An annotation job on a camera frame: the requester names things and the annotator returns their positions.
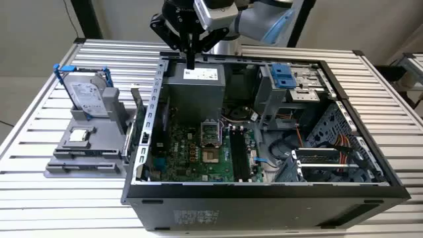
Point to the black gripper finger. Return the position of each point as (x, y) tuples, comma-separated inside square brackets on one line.
[(164, 33), (210, 39)]

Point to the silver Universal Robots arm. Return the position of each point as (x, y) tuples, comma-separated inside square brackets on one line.
[(250, 27)]

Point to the black RAM slot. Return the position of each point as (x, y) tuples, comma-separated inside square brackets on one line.
[(242, 153), (234, 153), (246, 153), (238, 153)]

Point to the grey power supply unit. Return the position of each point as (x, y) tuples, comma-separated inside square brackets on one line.
[(194, 99)]

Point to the blue plastic bay latch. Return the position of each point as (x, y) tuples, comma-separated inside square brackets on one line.
[(281, 75)]

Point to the round black speaker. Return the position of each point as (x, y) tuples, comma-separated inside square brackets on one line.
[(242, 112)]

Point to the green graphics card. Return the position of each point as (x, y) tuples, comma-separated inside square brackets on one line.
[(138, 116)]

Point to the hard disk in blue carrier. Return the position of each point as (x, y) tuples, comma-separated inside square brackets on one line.
[(86, 96)]

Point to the grey metal drive cage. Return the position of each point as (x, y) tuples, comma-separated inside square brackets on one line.
[(302, 95)]

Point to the metal locking lever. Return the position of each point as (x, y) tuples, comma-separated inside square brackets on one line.
[(220, 131)]

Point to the grey plastic parts rack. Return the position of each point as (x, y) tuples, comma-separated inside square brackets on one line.
[(98, 138)]

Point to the CPU socket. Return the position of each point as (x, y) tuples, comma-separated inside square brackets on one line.
[(209, 156)]

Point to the silver CPU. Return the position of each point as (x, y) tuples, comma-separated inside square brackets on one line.
[(77, 136)]

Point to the green motherboard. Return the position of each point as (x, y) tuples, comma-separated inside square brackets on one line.
[(184, 171)]

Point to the silver perforated disk bay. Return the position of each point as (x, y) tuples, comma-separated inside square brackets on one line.
[(316, 155)]

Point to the aluminium side table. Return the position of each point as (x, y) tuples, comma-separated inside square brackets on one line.
[(412, 62)]

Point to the black PC case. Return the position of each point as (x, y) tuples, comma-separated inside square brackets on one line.
[(264, 210)]

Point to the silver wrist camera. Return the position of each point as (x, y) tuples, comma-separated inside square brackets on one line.
[(214, 15)]

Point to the black upright post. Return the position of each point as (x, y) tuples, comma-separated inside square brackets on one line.
[(85, 19), (302, 24)]

